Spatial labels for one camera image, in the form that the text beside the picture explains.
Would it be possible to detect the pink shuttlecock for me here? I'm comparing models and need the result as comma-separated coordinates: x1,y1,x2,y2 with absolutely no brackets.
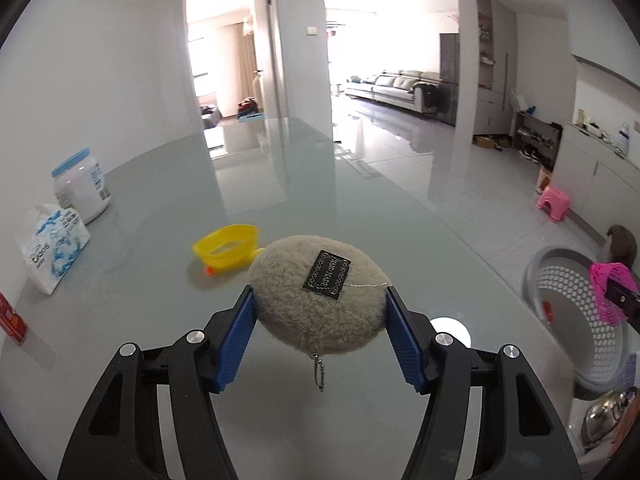
589,262,639,332

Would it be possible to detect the beige fluffy round pouch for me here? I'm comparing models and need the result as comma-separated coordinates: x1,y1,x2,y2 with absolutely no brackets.
248,235,390,390

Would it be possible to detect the yellow plastic bowl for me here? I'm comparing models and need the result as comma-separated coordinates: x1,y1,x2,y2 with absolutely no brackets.
192,224,262,275

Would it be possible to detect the red toothpaste box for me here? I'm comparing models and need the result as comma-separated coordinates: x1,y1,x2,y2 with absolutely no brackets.
542,301,554,325

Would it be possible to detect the grey perforated trash basket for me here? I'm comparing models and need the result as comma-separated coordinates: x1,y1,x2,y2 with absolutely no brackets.
522,246,629,400

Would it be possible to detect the brown plush on basket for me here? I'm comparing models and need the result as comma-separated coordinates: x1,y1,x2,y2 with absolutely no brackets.
606,224,638,269

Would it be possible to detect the white sideboard cabinet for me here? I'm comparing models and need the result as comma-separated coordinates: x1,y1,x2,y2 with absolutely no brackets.
551,124,640,237

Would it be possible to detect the pink plastic stool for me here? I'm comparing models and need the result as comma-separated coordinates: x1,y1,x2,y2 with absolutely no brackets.
536,185,570,223

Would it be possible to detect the steel kettle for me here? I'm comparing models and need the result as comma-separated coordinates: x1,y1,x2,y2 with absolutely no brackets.
580,387,638,448

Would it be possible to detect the white bottle on cabinet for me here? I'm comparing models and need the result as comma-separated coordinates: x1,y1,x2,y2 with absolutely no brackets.
615,122,630,157

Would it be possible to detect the open shoe rack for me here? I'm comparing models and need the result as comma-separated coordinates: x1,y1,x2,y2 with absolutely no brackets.
512,112,563,171

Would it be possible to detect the white blue tissue pack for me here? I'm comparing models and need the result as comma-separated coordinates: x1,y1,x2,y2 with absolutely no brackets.
16,204,90,295

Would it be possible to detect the cardboard box on floor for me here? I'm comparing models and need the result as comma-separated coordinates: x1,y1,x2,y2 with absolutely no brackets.
474,136,502,151

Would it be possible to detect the red soda can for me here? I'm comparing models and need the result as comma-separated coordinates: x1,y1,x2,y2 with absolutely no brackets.
0,294,28,346

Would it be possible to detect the white jar blue lid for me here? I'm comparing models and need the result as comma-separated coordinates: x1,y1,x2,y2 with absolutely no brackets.
51,148,111,224

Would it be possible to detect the grey sofa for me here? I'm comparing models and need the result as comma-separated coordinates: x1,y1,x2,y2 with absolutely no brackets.
343,70,440,115

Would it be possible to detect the dark refrigerator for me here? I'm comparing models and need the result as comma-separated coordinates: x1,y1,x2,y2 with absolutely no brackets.
437,32,460,126

